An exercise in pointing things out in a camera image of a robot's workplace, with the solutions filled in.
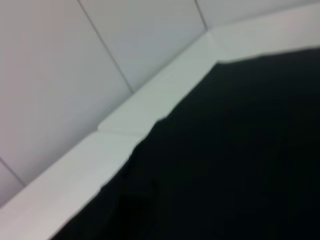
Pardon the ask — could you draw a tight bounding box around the black shirt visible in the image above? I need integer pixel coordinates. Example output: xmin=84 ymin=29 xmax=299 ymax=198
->
xmin=48 ymin=45 xmax=320 ymax=240

